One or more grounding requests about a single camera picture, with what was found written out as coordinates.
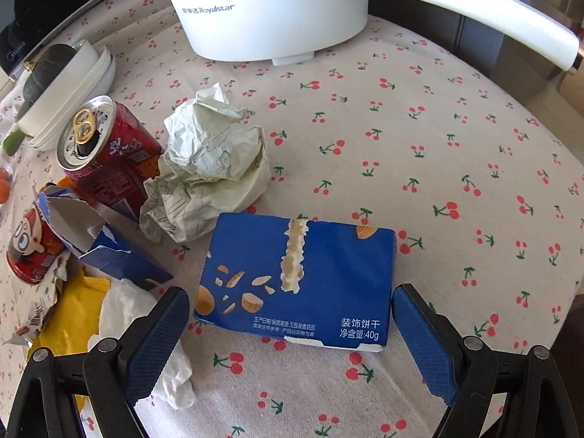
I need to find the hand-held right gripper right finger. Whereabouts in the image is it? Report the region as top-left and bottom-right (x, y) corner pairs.
(391, 283), (576, 438)

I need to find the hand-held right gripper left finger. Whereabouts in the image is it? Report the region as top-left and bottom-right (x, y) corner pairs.
(9, 286), (191, 438)

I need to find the yellow snack wrapper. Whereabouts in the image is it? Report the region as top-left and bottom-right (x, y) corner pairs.
(34, 267), (112, 411)

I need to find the torn blue carton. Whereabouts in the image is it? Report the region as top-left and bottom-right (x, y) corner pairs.
(36, 182), (175, 292)

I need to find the blue biscuit box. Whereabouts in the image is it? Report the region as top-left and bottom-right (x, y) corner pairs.
(193, 212), (397, 353)

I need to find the white paper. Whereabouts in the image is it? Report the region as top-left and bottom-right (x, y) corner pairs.
(139, 83), (272, 243)

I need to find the white tissue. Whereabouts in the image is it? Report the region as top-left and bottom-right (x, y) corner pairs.
(87, 278), (197, 410)

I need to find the torn printed snack wrapper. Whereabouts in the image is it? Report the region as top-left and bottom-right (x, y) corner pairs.
(2, 255), (69, 346)

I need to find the small red cartoon can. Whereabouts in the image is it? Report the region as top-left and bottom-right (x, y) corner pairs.
(7, 204), (69, 286)

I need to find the cherry print tablecloth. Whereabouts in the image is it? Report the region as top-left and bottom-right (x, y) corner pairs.
(0, 7), (584, 438)

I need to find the orange peel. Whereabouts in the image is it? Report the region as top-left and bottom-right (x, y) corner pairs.
(57, 178), (96, 206)

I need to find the open red drink can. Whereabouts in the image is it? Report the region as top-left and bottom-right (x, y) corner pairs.
(57, 95), (164, 220)

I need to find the green vegetable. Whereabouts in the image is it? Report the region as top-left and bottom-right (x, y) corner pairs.
(2, 128), (24, 155)

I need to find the dark green squash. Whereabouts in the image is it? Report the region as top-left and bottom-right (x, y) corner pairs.
(23, 44), (77, 105)

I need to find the white electric cooking pot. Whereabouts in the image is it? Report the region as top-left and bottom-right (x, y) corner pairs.
(157, 0), (581, 72)

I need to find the black microwave oven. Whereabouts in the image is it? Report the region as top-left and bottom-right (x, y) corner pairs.
(0, 0), (158, 84)

